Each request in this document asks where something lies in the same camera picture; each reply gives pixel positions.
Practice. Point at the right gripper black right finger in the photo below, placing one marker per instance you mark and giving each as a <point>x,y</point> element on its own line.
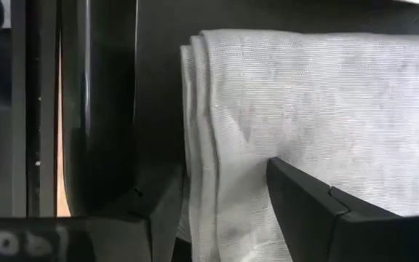
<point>340,236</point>

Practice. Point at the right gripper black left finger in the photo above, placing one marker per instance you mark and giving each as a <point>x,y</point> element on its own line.
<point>86,240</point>

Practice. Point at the grey cloth napkin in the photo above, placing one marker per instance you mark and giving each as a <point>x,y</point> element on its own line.
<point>304,102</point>

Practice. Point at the black plastic serving tray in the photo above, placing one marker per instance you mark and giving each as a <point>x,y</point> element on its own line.
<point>158,72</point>

